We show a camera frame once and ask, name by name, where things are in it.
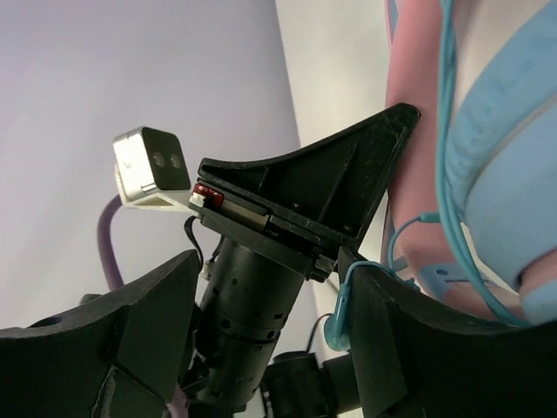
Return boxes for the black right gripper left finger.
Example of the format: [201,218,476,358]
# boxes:
[1,250,198,417]

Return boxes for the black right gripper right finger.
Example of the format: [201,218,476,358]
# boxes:
[339,248,556,417]

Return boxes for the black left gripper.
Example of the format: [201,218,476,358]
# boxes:
[189,103,420,281]

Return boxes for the turquoise earphone cable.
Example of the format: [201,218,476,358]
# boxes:
[324,0,532,353]

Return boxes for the pink blue cat-ear headphones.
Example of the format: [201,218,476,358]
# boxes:
[385,1,556,325]

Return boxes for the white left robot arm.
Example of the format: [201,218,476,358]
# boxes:
[190,104,420,410]

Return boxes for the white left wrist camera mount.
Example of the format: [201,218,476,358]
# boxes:
[112,126,198,216]

